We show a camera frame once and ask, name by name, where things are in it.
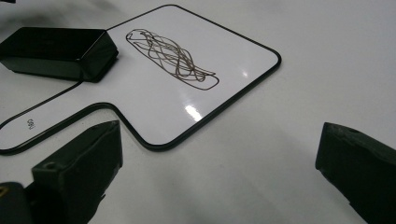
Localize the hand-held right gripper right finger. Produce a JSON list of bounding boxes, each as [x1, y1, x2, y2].
[[315, 121, 396, 224]]

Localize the white handheld whiteboard black rim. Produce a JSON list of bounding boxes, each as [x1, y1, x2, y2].
[[0, 3, 283, 156]]

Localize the black whiteboard eraser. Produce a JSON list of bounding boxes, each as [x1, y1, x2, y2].
[[0, 26, 120, 84]]

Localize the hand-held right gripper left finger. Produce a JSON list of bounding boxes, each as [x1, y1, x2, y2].
[[31, 119, 124, 224]]

